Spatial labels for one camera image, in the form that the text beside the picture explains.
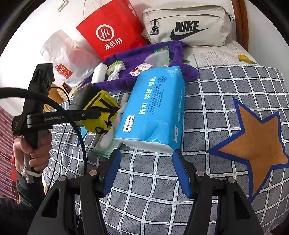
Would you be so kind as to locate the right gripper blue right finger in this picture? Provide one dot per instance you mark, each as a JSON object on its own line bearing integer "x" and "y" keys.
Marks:
{"x": 181, "y": 169}

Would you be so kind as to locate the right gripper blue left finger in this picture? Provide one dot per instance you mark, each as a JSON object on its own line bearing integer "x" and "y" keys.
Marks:
{"x": 111, "y": 171}

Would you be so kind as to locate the white glove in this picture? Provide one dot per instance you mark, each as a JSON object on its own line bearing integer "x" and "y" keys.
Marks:
{"x": 109, "y": 136}

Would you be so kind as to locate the blue tissue pack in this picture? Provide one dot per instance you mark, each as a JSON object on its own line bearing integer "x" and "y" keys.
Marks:
{"x": 153, "y": 117}

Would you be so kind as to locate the yellow fabric pouch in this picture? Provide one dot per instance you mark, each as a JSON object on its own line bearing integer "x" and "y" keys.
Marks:
{"x": 106, "y": 110}

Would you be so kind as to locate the white tissue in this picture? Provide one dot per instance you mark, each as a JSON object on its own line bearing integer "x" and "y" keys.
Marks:
{"x": 114, "y": 70}

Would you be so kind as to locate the fruit pattern small packet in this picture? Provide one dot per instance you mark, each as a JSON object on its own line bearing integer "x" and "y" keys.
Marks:
{"x": 142, "y": 67}

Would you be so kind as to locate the translucent organza pouch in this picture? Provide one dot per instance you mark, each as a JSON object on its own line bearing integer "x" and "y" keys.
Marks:
{"x": 158, "y": 59}

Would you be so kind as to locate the green wet wipe packet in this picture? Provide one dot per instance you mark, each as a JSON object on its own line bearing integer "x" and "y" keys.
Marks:
{"x": 164, "y": 48}

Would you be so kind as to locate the person left hand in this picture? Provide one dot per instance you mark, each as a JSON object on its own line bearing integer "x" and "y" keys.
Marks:
{"x": 40, "y": 156}

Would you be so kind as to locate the mint green cloth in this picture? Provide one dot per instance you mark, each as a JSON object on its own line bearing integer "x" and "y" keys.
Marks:
{"x": 106, "y": 152}

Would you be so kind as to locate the patterned small book box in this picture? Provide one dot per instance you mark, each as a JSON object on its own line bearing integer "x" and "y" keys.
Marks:
{"x": 64, "y": 91}

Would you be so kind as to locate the colourful bedding pile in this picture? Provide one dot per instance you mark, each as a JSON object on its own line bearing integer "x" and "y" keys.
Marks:
{"x": 8, "y": 171}

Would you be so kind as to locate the dark green tea tin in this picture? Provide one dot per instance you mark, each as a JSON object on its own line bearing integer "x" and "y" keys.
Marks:
{"x": 83, "y": 96}

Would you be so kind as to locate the white Miniso plastic bag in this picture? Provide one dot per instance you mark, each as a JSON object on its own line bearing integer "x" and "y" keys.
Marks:
{"x": 72, "y": 63}

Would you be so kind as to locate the purple knitted cloth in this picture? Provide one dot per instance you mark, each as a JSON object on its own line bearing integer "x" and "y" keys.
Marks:
{"x": 134, "y": 63}

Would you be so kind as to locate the red Haidilao paper bag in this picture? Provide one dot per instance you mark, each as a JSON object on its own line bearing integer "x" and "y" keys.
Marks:
{"x": 112, "y": 28}

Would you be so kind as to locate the beige Nike pouch bag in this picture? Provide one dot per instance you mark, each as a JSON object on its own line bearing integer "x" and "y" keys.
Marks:
{"x": 196, "y": 24}

